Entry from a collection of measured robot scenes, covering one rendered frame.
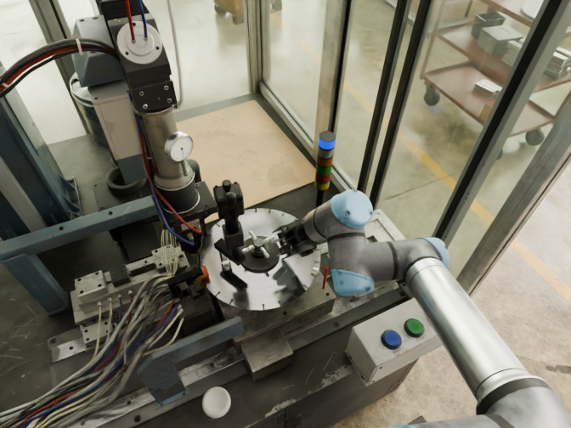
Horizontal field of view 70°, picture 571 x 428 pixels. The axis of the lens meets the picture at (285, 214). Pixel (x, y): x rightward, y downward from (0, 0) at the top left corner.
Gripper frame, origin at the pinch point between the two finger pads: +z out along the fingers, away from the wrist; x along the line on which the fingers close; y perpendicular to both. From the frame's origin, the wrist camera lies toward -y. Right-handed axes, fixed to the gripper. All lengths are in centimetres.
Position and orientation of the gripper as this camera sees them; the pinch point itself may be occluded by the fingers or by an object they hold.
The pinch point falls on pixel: (286, 245)
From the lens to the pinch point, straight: 106.7
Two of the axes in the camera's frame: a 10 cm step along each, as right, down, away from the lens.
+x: 3.5, 9.3, -1.5
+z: -4.3, 3.0, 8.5
